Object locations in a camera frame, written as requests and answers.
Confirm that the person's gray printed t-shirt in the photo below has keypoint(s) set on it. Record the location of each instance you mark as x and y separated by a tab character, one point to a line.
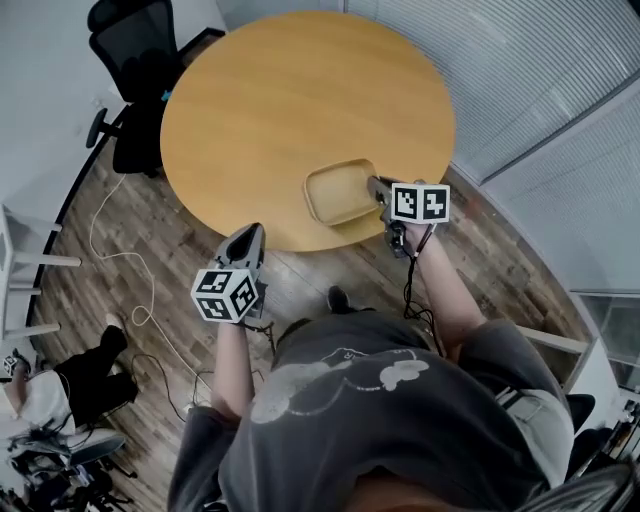
390	425

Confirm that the round wooden table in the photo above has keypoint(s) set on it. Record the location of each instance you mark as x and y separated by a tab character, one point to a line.
300	100

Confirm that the person's left forearm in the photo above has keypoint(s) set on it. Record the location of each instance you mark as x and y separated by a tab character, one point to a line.
232	365

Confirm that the white stool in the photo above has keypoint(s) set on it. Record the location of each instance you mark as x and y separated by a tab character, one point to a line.
25	270

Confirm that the black rolling chair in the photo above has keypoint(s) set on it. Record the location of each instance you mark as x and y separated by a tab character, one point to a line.
60	465

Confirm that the person's black shoe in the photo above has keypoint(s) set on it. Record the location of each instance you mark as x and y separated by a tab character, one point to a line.
338	300

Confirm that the black mesh office chair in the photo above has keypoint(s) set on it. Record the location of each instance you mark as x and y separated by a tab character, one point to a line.
135	75

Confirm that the black chair with armrest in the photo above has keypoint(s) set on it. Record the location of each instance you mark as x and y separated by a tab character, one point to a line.
590	430

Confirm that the tan wooden container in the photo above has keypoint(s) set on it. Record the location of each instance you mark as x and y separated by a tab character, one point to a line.
336	196

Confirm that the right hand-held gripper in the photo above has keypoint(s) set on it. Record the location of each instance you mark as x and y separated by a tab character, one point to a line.
419	202

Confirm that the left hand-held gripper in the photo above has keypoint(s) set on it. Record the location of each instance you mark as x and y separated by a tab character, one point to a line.
227	292

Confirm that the person's right forearm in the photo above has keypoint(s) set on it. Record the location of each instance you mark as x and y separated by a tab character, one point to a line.
445	295

